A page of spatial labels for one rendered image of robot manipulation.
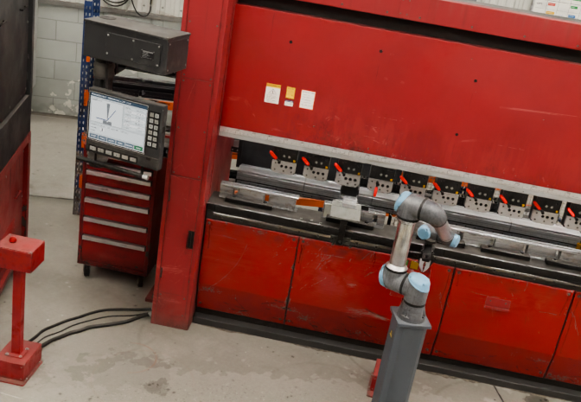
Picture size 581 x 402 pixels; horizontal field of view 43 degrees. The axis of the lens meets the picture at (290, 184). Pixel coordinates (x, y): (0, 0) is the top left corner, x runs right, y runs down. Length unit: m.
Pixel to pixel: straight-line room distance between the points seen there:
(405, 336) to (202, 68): 1.84
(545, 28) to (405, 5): 0.78
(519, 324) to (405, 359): 1.10
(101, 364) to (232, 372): 0.77
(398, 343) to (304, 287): 0.99
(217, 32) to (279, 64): 0.43
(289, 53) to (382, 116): 0.66
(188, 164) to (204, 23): 0.84
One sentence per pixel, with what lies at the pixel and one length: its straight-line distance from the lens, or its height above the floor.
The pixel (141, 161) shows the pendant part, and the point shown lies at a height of 1.27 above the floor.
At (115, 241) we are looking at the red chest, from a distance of 5.19.
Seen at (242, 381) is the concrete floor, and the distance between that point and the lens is 4.55.
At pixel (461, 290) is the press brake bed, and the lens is 4.72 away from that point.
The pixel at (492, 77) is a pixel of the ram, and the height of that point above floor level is 1.93.
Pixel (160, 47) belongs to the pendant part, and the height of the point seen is 1.89.
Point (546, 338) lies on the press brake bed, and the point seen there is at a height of 0.42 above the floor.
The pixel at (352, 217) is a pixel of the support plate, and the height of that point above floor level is 1.00.
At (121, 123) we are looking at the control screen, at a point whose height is 1.45.
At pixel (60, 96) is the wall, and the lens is 8.74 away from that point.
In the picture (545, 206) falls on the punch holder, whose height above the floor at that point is 1.23.
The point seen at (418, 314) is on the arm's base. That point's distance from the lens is 3.90.
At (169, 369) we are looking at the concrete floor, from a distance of 4.58.
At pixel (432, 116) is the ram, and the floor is 1.64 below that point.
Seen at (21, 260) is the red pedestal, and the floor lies 0.75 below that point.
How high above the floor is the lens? 2.69
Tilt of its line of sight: 21 degrees down
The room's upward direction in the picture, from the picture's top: 10 degrees clockwise
